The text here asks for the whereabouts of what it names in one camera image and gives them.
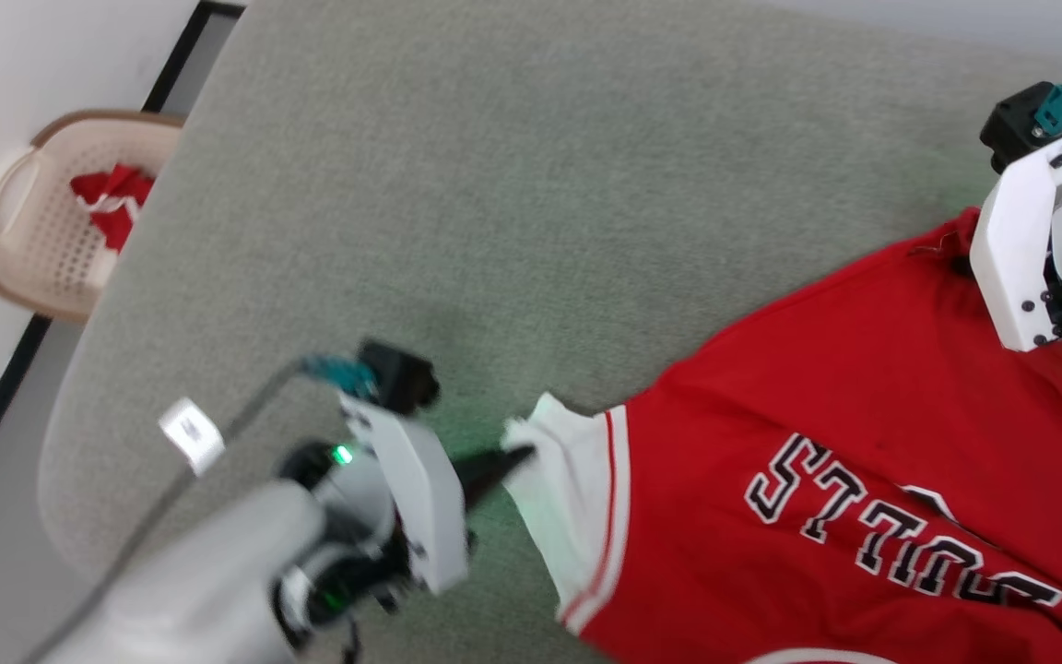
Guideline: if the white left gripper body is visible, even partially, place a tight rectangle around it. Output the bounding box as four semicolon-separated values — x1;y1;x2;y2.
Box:
338;394;473;597

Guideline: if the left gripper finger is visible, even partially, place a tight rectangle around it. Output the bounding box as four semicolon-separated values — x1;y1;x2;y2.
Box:
453;445;537;481
458;460;525;515

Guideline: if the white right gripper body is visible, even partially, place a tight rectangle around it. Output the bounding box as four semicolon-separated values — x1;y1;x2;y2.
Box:
968;129;1062;354

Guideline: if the red white basketball jersey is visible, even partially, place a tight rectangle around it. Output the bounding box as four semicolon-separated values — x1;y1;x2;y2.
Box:
501;207;1062;664

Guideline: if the red white garment in basket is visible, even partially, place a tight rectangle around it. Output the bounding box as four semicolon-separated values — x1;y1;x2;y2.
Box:
69;163;157;254

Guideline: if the beige plastic laundry basket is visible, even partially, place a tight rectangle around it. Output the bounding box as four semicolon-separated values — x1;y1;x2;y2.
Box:
0;109;187;325

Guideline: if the teal left camera connector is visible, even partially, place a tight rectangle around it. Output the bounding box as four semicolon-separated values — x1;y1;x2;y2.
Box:
300;352;378;400

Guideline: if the thin black cable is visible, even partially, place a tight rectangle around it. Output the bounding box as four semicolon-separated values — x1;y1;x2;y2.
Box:
24;360;313;664

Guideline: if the white cable tag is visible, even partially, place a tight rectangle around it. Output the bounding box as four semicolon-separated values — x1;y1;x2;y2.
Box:
158;396;227;478

